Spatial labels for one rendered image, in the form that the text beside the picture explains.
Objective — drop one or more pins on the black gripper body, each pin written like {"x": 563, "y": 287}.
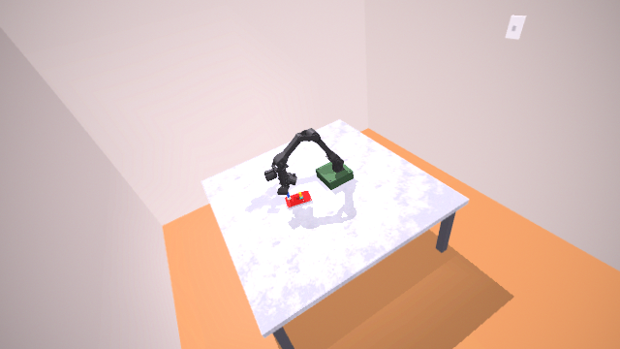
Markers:
{"x": 283, "y": 190}

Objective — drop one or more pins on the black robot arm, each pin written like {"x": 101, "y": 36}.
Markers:
{"x": 281, "y": 159}

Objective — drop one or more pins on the red circuit board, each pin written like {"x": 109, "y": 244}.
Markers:
{"x": 299, "y": 198}

